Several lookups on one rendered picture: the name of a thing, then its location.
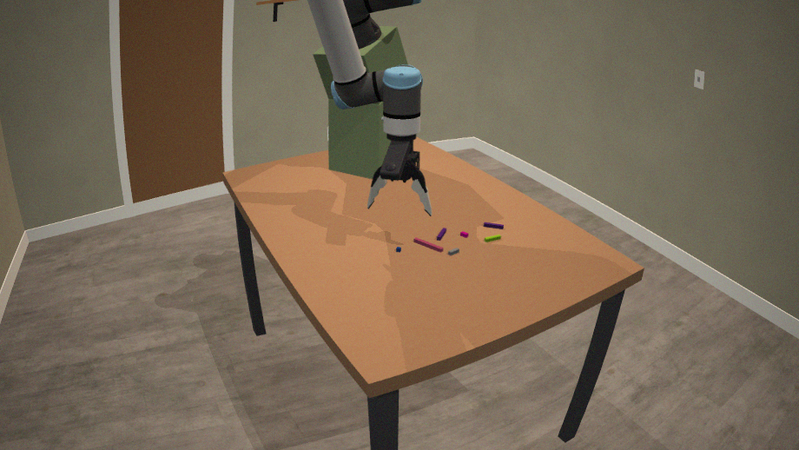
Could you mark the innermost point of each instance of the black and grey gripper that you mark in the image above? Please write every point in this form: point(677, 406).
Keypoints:
point(410, 170)

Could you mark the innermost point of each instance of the pink rod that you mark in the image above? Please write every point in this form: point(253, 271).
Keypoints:
point(428, 244)

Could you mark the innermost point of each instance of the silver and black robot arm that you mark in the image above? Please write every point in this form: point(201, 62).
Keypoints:
point(352, 86)

